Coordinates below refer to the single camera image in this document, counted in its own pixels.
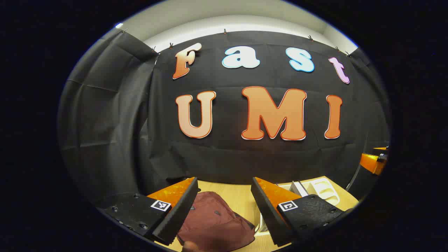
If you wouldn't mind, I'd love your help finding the maroon schoolbag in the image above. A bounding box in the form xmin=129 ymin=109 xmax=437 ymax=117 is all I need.
xmin=176 ymin=191 xmax=256 ymax=252

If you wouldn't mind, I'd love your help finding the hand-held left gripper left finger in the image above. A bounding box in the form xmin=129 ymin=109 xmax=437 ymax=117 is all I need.
xmin=96 ymin=177 xmax=199 ymax=245

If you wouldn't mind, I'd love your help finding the black backdrop cloth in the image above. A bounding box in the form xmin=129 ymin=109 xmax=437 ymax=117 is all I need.
xmin=58 ymin=28 xmax=391 ymax=210

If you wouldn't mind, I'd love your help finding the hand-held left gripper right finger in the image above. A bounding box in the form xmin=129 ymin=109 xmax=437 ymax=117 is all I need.
xmin=250 ymin=177 xmax=354 ymax=247

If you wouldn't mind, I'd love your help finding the white plastic bookshelf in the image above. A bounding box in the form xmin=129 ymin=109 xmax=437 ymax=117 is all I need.
xmin=255 ymin=177 xmax=341 ymax=234

